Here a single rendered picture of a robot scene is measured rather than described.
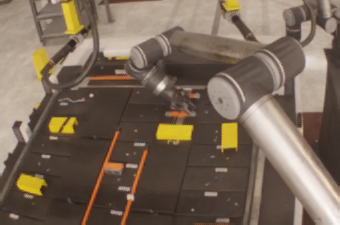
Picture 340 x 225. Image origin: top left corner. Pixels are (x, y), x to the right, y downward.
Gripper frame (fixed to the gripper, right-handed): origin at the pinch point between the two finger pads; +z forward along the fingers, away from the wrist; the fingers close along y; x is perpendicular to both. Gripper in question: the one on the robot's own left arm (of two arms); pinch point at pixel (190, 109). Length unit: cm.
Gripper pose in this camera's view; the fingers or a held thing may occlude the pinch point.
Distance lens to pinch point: 213.1
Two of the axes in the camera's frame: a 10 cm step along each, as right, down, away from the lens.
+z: 7.7, 6.3, 0.6
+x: 4.6, -4.9, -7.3
